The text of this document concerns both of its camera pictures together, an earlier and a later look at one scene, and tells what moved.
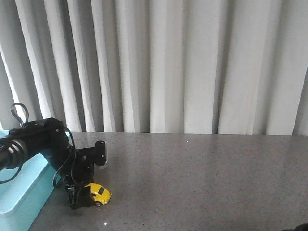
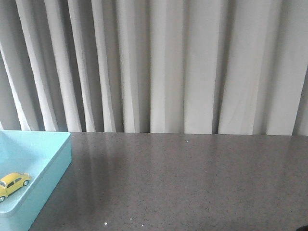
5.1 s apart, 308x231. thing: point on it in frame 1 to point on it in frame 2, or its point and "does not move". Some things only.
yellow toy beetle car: (102, 195) to (11, 182)
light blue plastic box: (21, 198) does not move
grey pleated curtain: (237, 67) does not move
